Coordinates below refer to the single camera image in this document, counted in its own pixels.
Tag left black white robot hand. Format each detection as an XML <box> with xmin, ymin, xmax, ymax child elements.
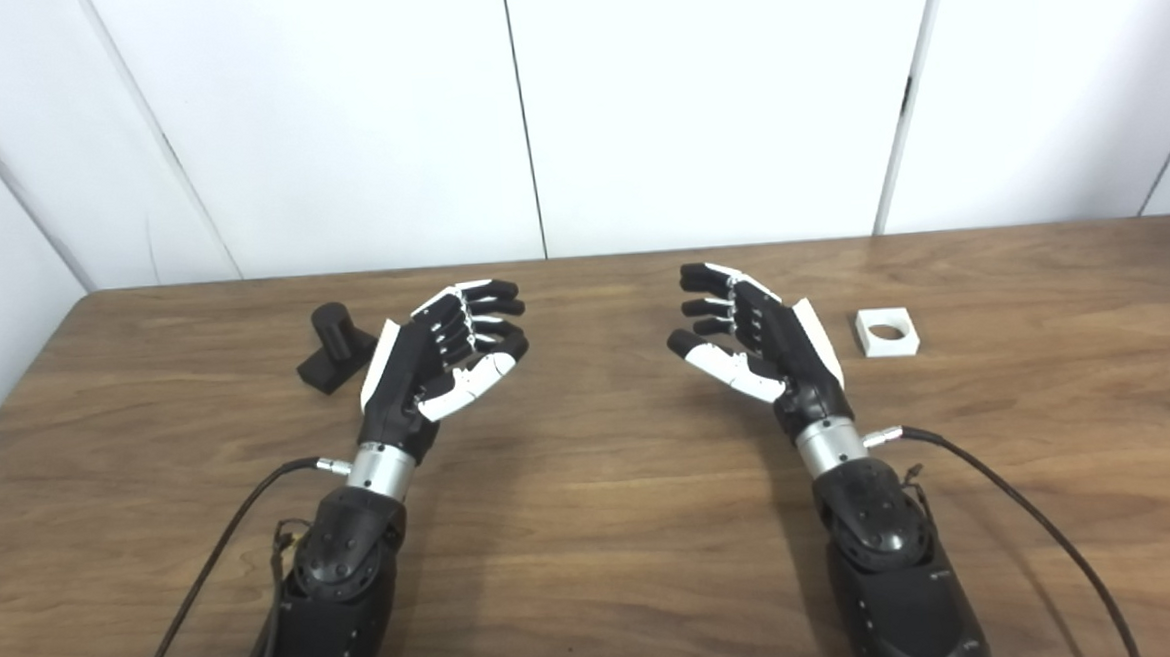
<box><xmin>352</xmin><ymin>277</ymin><xmax>536</xmax><ymax>466</ymax></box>

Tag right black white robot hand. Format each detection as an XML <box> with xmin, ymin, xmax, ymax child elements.
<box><xmin>664</xmin><ymin>255</ymin><xmax>857</xmax><ymax>450</ymax></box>

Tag black peg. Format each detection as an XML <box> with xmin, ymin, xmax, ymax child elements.
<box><xmin>293</xmin><ymin>299</ymin><xmax>381</xmax><ymax>397</ymax></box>

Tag white square piece with hole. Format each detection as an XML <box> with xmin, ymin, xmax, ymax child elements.
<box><xmin>853</xmin><ymin>306</ymin><xmax>922</xmax><ymax>360</ymax></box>

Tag thick black left wrist cable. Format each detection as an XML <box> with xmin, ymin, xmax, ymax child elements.
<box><xmin>112</xmin><ymin>455</ymin><xmax>363</xmax><ymax>657</ymax></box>

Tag thin black right arm wire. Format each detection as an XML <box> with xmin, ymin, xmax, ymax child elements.
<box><xmin>901</xmin><ymin>463</ymin><xmax>935</xmax><ymax>528</ymax></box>

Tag thin black arm wire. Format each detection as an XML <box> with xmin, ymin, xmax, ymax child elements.
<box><xmin>901</xmin><ymin>463</ymin><xmax>935</xmax><ymax>528</ymax></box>
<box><xmin>267</xmin><ymin>516</ymin><xmax>318</xmax><ymax>626</ymax></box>

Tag thin black left arm wire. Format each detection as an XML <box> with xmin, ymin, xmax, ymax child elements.
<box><xmin>267</xmin><ymin>516</ymin><xmax>318</xmax><ymax>626</ymax></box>

